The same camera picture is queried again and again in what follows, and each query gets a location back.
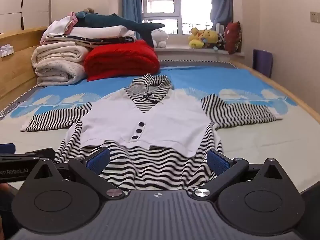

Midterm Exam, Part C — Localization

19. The yellow duck plush toy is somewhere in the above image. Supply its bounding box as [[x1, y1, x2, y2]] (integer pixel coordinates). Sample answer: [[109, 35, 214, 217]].
[[188, 28, 205, 49]]

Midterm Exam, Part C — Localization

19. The white plush toy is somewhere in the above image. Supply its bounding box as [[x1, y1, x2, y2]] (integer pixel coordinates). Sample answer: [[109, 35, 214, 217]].
[[151, 29, 169, 49]]

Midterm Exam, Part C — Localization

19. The blue white printed blanket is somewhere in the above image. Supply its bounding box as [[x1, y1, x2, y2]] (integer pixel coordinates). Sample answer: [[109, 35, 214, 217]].
[[0, 59, 320, 198]]

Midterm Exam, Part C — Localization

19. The red plush toy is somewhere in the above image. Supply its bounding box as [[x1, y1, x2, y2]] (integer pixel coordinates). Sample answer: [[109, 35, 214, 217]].
[[224, 21, 242, 55]]

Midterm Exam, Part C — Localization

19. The white wardrobe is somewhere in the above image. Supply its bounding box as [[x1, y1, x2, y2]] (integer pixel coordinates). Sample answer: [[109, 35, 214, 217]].
[[0, 0, 52, 34]]

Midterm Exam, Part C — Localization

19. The cream folded quilt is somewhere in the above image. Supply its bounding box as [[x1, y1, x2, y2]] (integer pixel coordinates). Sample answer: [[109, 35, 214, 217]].
[[31, 41, 90, 87]]

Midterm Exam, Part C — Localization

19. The black white striped shirt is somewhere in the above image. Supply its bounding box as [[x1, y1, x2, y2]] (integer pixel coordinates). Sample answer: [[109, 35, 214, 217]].
[[20, 73, 283, 197]]

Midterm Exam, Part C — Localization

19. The white folded blanket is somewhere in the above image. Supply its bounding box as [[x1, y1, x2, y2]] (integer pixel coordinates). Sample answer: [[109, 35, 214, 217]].
[[66, 25, 137, 41]]

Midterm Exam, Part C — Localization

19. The blue curtain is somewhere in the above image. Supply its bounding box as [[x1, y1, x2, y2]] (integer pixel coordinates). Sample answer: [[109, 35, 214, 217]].
[[210, 0, 234, 30], [121, 0, 143, 27]]

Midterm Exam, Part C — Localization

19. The tissue pack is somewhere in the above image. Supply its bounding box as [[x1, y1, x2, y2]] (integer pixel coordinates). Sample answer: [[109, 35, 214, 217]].
[[0, 43, 14, 57]]

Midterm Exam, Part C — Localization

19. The yellow round plush toy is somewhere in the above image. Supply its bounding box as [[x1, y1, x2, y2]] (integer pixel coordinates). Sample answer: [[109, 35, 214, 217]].
[[200, 30, 220, 48]]

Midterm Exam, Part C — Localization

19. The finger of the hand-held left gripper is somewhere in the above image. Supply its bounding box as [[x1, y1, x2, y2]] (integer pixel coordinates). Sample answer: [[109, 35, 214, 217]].
[[0, 143, 16, 154], [14, 148, 56, 160]]

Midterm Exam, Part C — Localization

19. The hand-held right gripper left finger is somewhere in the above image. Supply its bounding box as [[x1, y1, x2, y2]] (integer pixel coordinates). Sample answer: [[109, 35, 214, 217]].
[[27, 147, 126, 199]]

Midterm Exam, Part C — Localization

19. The wooden bed frame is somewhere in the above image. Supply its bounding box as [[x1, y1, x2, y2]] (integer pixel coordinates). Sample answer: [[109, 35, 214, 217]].
[[239, 62, 320, 136]]

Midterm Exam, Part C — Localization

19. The dark patterned folded blanket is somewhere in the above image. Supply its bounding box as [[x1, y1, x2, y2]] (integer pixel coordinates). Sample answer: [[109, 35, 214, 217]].
[[40, 34, 138, 48]]

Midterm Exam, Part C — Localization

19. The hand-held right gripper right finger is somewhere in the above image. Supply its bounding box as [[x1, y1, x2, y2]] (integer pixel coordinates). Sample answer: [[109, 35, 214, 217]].
[[191, 149, 288, 200]]

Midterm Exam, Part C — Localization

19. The red folded blanket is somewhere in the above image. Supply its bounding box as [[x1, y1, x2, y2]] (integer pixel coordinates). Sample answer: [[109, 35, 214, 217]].
[[84, 40, 161, 82]]

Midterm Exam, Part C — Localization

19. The blue shark plush toy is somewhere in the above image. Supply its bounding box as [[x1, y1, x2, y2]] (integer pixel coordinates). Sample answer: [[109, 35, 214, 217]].
[[74, 11, 165, 48]]

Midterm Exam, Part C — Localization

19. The window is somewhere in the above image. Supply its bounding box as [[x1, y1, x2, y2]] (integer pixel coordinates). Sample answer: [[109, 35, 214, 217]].
[[141, 0, 215, 36]]

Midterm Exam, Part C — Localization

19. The purple box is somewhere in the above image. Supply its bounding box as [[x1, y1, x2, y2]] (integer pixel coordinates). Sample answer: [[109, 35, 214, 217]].
[[252, 49, 273, 78]]

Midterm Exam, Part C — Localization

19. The wooden headboard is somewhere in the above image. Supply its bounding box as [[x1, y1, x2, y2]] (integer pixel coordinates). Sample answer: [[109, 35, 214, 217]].
[[0, 26, 52, 108]]

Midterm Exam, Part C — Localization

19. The striped plush toy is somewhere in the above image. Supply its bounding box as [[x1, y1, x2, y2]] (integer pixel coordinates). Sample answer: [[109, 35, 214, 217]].
[[214, 33, 227, 52]]

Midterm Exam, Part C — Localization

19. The pink white cloth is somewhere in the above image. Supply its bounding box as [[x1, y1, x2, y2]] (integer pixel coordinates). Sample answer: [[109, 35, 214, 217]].
[[46, 11, 78, 37]]

